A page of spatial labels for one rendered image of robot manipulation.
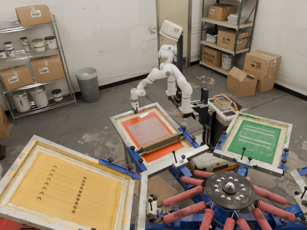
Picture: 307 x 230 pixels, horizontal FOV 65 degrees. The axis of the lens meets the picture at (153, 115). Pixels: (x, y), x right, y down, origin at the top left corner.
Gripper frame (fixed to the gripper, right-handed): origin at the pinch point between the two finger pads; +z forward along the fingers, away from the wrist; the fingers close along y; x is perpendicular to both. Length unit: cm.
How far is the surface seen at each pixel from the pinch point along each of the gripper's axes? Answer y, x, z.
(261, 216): -159, -6, -35
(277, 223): -164, -24, -16
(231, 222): -153, 12, -35
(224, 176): -129, -4, -37
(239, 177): -134, -11, -38
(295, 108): -10, -336, 115
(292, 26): 87, -380, -5
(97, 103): 228, -16, 153
